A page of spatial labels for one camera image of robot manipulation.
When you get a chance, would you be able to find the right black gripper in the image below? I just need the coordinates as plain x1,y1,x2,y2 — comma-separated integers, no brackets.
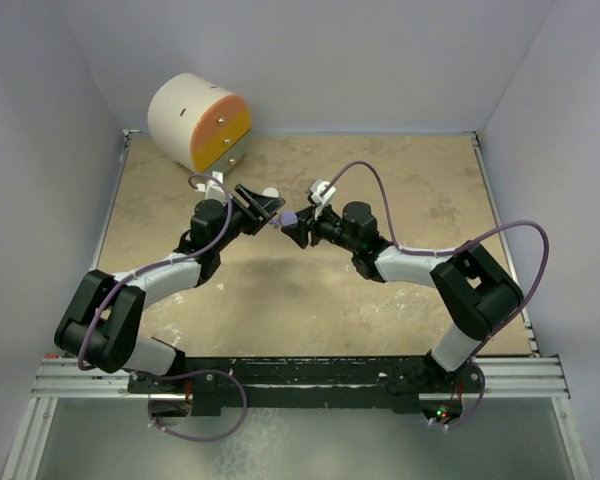
282,200,359,253

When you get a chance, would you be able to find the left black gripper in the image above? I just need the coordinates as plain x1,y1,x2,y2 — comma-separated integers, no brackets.
212,185,283,253

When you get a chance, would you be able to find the purple earbud charging case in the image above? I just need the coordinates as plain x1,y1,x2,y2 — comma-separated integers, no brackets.
278,211,298,228

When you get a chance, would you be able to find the white earbud charging case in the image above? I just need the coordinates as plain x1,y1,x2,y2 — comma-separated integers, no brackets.
262,187,280,198

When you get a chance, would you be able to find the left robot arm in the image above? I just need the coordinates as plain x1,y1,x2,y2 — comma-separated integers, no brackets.
54,184,285,392

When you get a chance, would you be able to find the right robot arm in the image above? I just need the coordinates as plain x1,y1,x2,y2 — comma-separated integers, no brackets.
278,201,523,391

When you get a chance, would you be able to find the round mini drawer cabinet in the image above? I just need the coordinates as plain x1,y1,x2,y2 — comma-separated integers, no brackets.
147,73,252,173

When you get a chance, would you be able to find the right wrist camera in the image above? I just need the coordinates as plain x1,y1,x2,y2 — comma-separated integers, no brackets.
308,179,336,220

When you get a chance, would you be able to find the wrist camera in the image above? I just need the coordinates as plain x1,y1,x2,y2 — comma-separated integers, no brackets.
204,171,227,204
308,179,336,220

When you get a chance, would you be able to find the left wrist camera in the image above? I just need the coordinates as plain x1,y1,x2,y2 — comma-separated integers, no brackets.
204,171,227,204

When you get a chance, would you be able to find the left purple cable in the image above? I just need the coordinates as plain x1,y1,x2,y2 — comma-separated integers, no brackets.
76,173,250,442

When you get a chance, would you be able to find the purple cable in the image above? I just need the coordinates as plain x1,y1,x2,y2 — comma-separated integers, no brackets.
324,160,551,430
76,173,250,442

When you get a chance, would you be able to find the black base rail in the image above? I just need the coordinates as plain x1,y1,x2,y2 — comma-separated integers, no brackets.
128,353,484,417

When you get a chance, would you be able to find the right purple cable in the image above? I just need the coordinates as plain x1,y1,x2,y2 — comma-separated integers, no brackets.
324,160,551,430

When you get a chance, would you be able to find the aluminium frame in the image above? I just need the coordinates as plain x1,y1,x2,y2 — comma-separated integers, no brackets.
4,134,590,479

